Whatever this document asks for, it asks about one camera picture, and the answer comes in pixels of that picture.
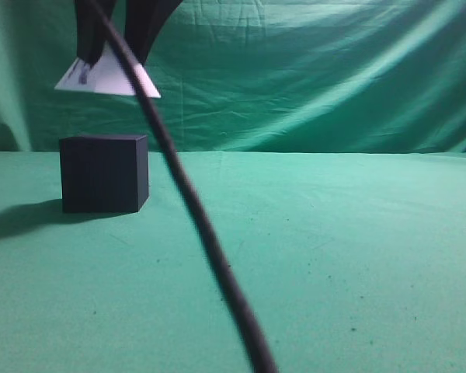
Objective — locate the dark purple cube block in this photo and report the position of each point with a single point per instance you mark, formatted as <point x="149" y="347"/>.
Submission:
<point x="104" y="173"/>

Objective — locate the green backdrop cloth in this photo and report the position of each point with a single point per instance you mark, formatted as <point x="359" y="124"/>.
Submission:
<point x="261" y="76"/>

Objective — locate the green table cloth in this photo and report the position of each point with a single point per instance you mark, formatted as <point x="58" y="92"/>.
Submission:
<point x="351" y="262"/>

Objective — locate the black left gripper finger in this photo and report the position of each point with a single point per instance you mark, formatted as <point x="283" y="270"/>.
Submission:
<point x="90" y="34"/>

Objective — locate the white square pyramid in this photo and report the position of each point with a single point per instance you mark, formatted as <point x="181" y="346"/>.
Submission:
<point x="105" y="77"/>

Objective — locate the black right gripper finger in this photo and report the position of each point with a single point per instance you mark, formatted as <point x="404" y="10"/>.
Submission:
<point x="143" y="22"/>

